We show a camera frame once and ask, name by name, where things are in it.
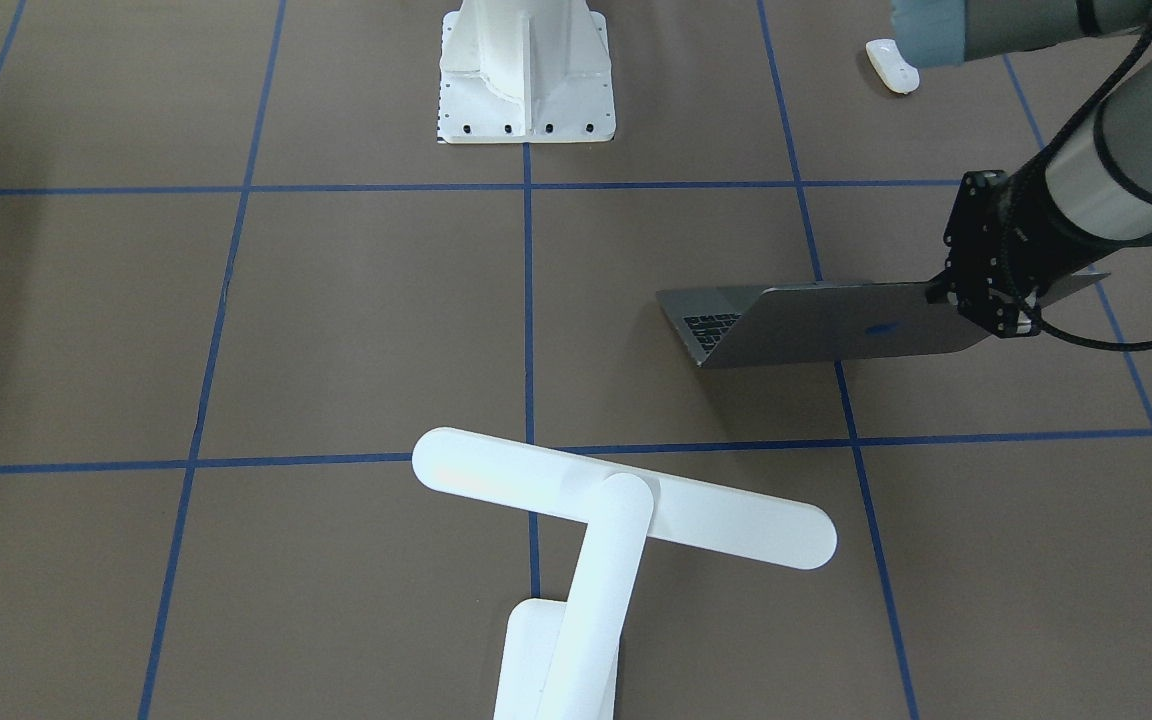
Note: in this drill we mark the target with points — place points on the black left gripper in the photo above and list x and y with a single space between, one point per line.
1028 212

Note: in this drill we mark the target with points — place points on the grey laptop computer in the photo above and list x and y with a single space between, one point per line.
731 327

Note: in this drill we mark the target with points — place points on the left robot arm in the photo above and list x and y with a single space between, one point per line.
1087 193

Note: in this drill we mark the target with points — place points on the white desk lamp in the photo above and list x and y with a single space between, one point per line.
561 658

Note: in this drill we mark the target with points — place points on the white wireless mouse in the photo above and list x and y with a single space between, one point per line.
891 68

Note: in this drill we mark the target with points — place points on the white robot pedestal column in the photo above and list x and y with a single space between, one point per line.
525 72

